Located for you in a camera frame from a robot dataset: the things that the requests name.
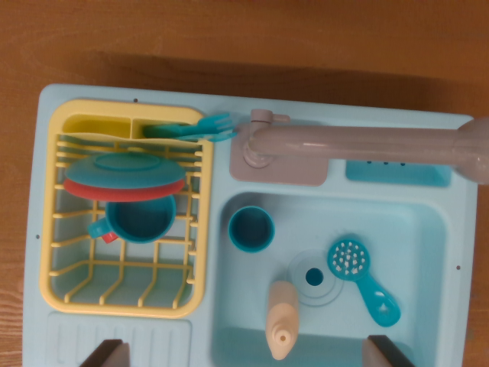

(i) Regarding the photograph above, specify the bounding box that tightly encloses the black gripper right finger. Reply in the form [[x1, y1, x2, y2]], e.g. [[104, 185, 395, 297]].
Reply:
[[361, 334, 416, 367]]

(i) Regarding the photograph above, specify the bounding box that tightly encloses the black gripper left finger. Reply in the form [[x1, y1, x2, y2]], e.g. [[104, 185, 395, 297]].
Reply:
[[79, 339, 131, 367]]

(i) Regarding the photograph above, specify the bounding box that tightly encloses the beige detergent bottle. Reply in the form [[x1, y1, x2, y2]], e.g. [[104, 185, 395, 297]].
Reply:
[[265, 281, 300, 361]]

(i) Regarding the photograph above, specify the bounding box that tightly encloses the light blue toy sink unit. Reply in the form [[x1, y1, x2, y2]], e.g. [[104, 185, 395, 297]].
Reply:
[[22, 83, 479, 367]]

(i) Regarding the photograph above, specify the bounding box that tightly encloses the teal dish brush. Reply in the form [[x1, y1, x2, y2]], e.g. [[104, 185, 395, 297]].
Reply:
[[326, 233, 402, 328]]

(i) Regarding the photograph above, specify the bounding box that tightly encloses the teal toy mug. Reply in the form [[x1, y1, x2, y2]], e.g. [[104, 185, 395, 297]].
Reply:
[[86, 193, 178, 245]]

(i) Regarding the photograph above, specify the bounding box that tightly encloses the red toy plate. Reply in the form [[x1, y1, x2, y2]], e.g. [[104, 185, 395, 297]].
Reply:
[[63, 177, 186, 203]]

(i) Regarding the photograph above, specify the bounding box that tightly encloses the teal toy cup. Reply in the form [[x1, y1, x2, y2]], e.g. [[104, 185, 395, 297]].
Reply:
[[228, 205, 276, 255]]

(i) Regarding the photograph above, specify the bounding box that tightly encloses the teal toy plate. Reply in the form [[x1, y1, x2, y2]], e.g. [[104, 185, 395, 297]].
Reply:
[[63, 151, 187, 192]]

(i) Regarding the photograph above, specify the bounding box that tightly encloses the grey toy faucet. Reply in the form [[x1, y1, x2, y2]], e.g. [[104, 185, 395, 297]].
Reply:
[[228, 108, 489, 187]]

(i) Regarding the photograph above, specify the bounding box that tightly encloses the green toy utensil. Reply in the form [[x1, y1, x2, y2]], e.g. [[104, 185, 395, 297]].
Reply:
[[141, 122, 199, 139]]

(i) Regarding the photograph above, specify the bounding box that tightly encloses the yellow dish rack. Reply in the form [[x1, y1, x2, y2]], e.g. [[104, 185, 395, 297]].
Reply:
[[39, 99, 215, 319]]

